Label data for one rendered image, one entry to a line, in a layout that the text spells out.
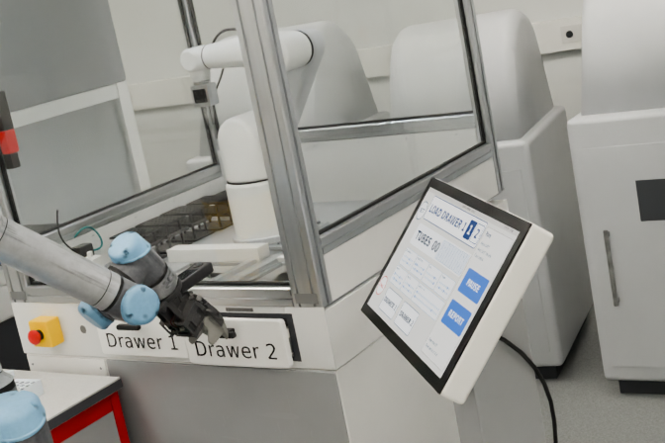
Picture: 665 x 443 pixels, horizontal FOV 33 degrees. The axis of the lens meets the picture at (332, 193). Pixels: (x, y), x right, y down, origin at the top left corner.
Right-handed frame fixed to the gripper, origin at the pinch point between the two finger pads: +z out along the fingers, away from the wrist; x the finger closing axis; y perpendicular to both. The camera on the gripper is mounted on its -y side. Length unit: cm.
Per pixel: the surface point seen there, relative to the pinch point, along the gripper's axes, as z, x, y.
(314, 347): 10.1, 18.8, -3.1
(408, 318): -14, 57, 5
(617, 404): 170, 22, -83
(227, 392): 20.1, -9.3, 3.9
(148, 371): 16.8, -33.2, 1.5
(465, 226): -23, 68, -9
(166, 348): 9.9, -23.6, -1.1
